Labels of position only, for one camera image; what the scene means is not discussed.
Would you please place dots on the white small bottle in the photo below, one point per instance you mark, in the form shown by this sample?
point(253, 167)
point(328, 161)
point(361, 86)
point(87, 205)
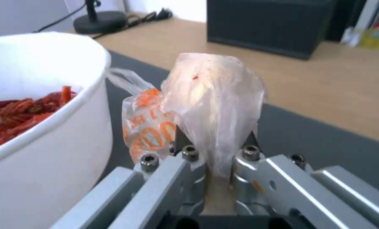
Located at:
point(351, 35)

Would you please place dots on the red crayfish shell scraps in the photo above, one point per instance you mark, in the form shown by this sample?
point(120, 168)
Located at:
point(24, 112)

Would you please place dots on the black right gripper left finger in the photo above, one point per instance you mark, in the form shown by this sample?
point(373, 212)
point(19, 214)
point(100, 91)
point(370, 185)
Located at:
point(164, 181)

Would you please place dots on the white round food bowl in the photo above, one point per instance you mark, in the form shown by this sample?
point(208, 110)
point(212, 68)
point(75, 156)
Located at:
point(40, 119)

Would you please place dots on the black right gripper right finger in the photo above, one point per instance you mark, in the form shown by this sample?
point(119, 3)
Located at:
point(287, 186)

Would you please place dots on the black round lamp base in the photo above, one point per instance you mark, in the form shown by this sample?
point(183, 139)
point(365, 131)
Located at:
point(98, 22)

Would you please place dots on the dark grey desk mat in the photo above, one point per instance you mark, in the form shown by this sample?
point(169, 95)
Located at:
point(303, 133)

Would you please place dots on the clear plastic takeout bag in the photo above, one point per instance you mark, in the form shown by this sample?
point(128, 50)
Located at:
point(208, 105)

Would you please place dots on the black box speaker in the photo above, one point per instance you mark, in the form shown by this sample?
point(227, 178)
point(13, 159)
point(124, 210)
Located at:
point(268, 26)

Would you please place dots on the yellow green packaged item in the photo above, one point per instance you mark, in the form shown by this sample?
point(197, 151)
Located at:
point(378, 35)

